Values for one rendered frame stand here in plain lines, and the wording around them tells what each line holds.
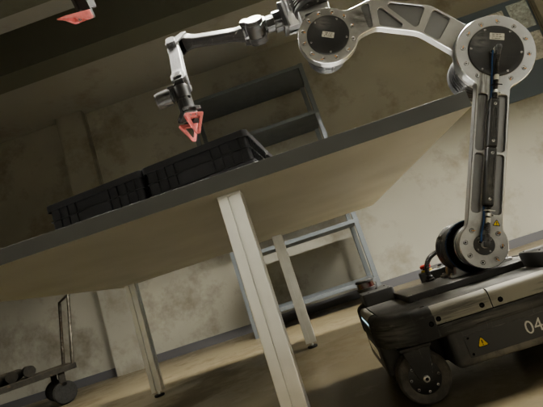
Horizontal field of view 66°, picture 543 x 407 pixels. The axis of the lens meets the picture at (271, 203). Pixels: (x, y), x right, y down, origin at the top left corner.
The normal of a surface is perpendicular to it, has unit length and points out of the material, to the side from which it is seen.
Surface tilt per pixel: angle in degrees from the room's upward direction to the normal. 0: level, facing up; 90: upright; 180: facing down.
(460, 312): 90
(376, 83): 90
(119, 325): 90
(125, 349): 90
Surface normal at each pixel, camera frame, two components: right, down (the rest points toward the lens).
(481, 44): -0.09, -0.15
